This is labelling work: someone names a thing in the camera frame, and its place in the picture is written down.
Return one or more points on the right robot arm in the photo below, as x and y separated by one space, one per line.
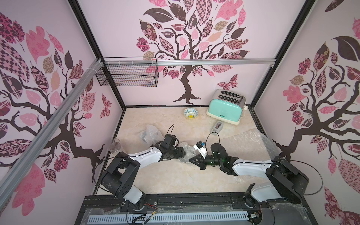
283 180

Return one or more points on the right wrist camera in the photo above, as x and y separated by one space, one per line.
200 146

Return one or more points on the yellow dotted ceramic bowl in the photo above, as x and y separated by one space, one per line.
190 113

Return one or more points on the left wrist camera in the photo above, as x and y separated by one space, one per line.
170 142

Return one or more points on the white slotted cable duct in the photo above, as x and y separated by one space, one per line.
166 218

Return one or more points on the grey tape dispenser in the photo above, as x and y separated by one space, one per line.
217 128

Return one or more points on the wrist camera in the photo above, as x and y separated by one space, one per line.
200 146
170 142

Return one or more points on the black wire basket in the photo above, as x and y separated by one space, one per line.
129 72

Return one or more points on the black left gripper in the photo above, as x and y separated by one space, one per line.
181 153

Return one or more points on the aluminium rail left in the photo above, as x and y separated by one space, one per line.
17 172

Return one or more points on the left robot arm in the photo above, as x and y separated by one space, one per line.
120 174

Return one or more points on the mint green toaster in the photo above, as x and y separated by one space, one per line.
227 106

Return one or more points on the black corner frame post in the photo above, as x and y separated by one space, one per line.
76 8

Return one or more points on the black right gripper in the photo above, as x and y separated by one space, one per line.
204 160

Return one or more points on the aluminium rail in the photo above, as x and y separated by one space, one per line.
257 61
17 172

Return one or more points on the aluminium rail back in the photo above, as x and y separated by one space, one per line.
257 61

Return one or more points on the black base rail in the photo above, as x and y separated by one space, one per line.
234 200

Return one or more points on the clear drinking glass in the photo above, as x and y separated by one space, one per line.
115 146

